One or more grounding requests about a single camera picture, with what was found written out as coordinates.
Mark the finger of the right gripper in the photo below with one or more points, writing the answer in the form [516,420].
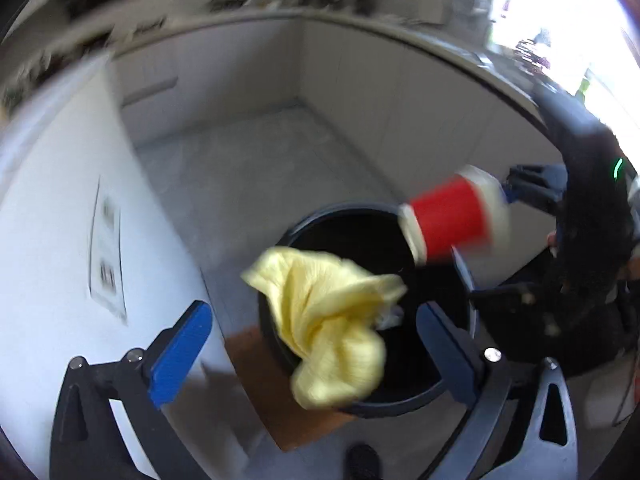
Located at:
[541,187]
[463,271]

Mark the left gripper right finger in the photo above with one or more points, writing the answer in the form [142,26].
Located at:
[508,431]

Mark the yellow cloth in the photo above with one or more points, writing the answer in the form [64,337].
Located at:
[325,310]

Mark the red paper cup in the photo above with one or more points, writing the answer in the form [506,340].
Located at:
[469,210]

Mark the black trash bin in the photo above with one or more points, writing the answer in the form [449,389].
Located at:
[370,236]

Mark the brown cardboard mat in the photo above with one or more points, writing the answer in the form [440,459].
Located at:
[268,389]

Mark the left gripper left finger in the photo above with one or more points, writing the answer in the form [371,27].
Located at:
[86,442]

